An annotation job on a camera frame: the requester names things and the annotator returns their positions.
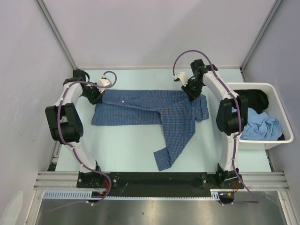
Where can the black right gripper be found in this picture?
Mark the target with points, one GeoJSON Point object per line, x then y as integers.
{"type": "Point", "coordinates": [191, 95]}

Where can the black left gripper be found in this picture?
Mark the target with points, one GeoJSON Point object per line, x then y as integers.
{"type": "Point", "coordinates": [98, 98]}

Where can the blue plaid long sleeve shirt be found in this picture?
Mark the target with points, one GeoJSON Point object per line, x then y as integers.
{"type": "Point", "coordinates": [171, 109]}

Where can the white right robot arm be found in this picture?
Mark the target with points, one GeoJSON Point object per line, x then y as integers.
{"type": "Point", "coordinates": [231, 117]}

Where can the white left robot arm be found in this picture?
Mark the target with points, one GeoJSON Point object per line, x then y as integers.
{"type": "Point", "coordinates": [64, 121]}

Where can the black garment in bin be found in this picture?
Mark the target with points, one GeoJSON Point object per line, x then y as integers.
{"type": "Point", "coordinates": [257, 99]}

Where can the light blue garment in bin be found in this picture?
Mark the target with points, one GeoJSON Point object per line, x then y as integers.
{"type": "Point", "coordinates": [261, 127]}

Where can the white plastic bin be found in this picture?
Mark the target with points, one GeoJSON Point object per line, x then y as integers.
{"type": "Point", "coordinates": [275, 110]}

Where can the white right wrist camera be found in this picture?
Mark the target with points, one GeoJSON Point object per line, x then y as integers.
{"type": "Point", "coordinates": [182, 77]}

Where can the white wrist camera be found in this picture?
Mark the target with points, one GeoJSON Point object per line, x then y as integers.
{"type": "Point", "coordinates": [103, 83]}
{"type": "Point", "coordinates": [182, 77]}

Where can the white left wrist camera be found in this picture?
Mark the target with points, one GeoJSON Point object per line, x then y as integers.
{"type": "Point", "coordinates": [103, 83]}

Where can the aluminium front rail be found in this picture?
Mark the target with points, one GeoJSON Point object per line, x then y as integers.
{"type": "Point", "coordinates": [255, 181]}

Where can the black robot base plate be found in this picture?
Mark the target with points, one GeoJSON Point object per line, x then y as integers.
{"type": "Point", "coordinates": [156, 184]}

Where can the left aluminium corner post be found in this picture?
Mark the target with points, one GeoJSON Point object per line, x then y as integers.
{"type": "Point", "coordinates": [55, 32]}

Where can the aluminium corner post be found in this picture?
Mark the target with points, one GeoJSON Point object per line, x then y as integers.
{"type": "Point", "coordinates": [262, 31]}
{"type": "Point", "coordinates": [55, 32]}

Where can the white slotted cable duct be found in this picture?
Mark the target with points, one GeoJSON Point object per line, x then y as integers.
{"type": "Point", "coordinates": [67, 194]}

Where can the right aluminium corner post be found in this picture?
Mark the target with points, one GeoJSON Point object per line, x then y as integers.
{"type": "Point", "coordinates": [262, 31]}

